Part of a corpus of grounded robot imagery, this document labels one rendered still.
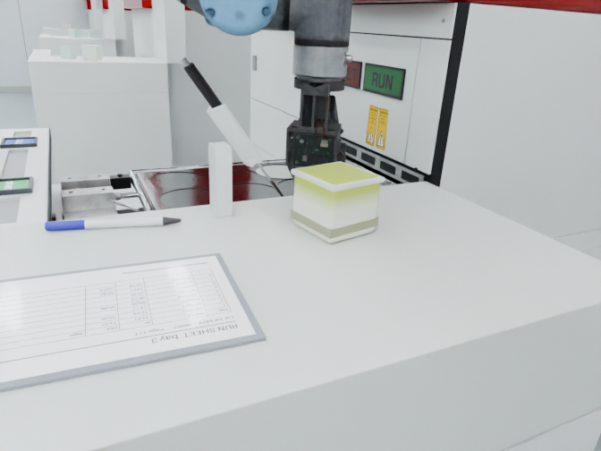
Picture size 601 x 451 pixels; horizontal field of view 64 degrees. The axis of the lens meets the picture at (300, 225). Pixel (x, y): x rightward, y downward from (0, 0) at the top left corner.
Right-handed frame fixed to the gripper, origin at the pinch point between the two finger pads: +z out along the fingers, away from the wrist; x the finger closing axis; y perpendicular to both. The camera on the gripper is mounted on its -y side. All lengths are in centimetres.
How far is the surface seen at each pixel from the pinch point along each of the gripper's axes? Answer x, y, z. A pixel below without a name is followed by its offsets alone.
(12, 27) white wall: -524, -616, -2
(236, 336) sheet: -0.3, 43.4, -5.6
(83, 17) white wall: -443, -670, -20
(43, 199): -32.2, 19.7, -4.7
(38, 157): -45.0, 2.5, -4.7
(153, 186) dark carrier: -29.6, -5.9, 1.3
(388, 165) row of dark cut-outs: 11.5, -10.8, -5.2
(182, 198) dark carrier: -22.5, -1.9, 1.4
